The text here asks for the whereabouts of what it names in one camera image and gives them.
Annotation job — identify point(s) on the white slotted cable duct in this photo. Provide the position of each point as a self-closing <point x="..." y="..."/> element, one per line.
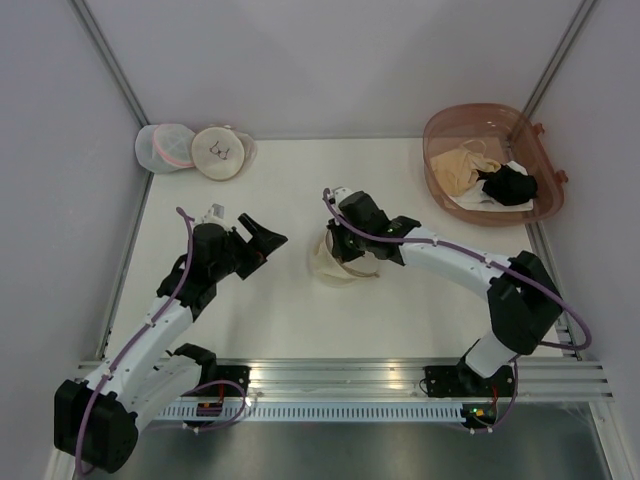
<point x="345" y="412"/>

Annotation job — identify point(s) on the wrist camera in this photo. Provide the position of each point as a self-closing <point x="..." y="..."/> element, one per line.
<point x="214" y="215"/>
<point x="339" y="194"/>

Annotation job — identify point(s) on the black garment in basket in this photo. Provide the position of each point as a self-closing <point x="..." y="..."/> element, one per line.
<point x="509" y="187"/>

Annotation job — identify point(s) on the white garment in basket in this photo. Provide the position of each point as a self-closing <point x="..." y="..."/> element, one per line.
<point x="476" y="200"/>

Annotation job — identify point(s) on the beige round mesh laundry bag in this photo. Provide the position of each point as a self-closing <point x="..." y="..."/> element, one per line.
<point x="335" y="273"/>

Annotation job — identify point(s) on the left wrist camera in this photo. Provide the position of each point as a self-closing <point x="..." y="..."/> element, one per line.
<point x="214" y="215"/>

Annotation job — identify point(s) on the beige mesh bag at back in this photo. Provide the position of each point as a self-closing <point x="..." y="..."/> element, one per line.
<point x="220" y="152"/>

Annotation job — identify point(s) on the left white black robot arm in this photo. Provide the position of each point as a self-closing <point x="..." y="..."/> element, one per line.
<point x="98" y="420"/>

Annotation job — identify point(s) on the aluminium front rail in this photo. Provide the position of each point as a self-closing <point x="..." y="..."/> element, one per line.
<point x="541" y="379"/>

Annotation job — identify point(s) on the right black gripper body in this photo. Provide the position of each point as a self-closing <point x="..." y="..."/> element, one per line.
<point x="339" y="242"/>

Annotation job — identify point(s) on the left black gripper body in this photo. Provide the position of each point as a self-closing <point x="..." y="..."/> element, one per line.
<point x="248" y="251"/>

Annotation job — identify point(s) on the beige bra in basket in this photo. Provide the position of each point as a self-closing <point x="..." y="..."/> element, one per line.
<point x="457" y="170"/>

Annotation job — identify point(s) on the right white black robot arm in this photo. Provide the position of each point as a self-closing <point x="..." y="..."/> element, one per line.
<point x="523" y="301"/>

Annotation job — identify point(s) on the white pink-trim mesh laundry bag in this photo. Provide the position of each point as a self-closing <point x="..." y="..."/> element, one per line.
<point x="164" y="148"/>

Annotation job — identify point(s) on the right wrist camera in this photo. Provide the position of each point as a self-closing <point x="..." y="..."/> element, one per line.
<point x="339" y="194"/>

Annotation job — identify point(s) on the left aluminium frame post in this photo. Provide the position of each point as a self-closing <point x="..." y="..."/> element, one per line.
<point x="99" y="41"/>

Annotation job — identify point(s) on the brown translucent plastic basket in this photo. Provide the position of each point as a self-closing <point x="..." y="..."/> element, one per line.
<point x="510" y="137"/>

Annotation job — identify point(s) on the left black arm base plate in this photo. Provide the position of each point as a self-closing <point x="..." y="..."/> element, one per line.
<point x="229" y="381"/>

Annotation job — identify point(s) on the right aluminium frame post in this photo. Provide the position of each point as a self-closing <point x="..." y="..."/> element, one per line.
<point x="561" y="52"/>

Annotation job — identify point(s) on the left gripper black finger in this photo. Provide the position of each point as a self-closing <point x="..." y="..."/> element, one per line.
<point x="249" y="265"/>
<point x="262" y="241"/>

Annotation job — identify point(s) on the aluminium frame post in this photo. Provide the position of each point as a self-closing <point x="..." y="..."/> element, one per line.
<point x="561" y="52"/>
<point x="99" y="41"/>

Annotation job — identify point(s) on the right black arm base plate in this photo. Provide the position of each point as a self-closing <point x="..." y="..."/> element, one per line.
<point x="450" y="382"/>

